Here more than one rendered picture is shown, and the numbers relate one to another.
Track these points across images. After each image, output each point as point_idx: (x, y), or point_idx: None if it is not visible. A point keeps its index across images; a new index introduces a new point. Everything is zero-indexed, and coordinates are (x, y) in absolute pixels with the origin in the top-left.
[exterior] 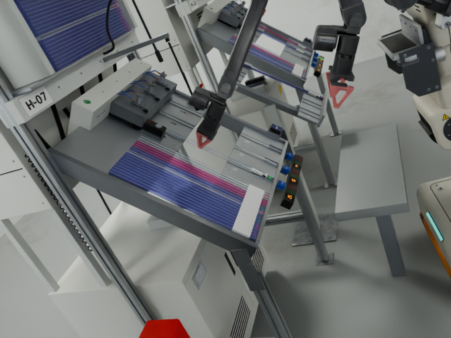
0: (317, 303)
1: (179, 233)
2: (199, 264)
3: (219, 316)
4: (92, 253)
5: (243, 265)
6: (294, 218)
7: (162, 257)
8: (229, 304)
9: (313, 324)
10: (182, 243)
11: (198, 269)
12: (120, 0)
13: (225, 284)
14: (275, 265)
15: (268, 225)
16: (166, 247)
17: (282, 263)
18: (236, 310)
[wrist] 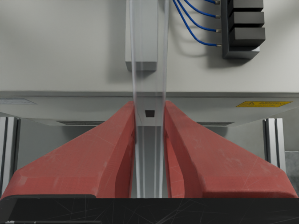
0: (164, 197)
1: (92, 22)
2: (16, 99)
3: (40, 115)
4: None
5: None
6: None
7: (14, 10)
8: (79, 118)
9: (134, 194)
10: (51, 45)
11: (8, 100)
12: None
13: (90, 114)
14: (237, 130)
15: (264, 144)
16: (50, 5)
17: (239, 141)
18: (94, 121)
